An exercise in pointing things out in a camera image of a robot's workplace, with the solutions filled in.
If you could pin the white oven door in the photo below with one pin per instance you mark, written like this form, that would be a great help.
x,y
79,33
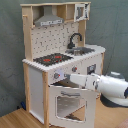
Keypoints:
x,y
71,107

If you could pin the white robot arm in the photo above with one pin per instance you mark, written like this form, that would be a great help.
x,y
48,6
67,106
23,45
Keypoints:
x,y
114,91

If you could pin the wooden toy kitchen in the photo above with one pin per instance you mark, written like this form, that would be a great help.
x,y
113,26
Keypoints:
x,y
45,40

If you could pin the right red stove knob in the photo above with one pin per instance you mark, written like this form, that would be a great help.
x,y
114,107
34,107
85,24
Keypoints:
x,y
74,69

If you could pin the black toy stovetop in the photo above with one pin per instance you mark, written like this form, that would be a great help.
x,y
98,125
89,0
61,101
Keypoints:
x,y
52,59

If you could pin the metal toy sink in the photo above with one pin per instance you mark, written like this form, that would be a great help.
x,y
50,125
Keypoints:
x,y
79,51

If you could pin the black toy faucet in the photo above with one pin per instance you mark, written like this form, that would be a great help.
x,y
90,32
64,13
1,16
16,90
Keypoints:
x,y
73,40

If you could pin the white cabinet door with dispenser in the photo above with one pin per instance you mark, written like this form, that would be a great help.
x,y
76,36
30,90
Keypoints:
x,y
92,69

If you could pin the grey range hood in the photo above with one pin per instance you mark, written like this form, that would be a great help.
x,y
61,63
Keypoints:
x,y
48,18

